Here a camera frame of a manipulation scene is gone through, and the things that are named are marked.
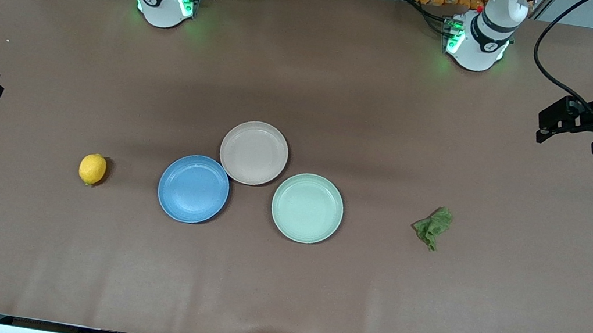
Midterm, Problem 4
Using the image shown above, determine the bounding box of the light green round plate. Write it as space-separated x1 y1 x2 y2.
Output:
266 169 349 249

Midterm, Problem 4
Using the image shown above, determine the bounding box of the blue round plate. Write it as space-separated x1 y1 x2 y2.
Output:
153 150 234 229

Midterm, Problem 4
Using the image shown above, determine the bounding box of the table cover sheet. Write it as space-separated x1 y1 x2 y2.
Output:
0 0 593 333

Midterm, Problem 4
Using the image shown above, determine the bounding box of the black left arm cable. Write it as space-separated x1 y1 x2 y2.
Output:
526 0 593 117

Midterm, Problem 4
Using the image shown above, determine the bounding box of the yellow lemon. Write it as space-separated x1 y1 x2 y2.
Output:
77 152 109 188

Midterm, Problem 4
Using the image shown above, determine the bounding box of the beige round plate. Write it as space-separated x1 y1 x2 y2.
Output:
215 116 294 191

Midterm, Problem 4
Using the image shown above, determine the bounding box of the green lettuce leaf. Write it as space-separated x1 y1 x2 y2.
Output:
409 203 455 254

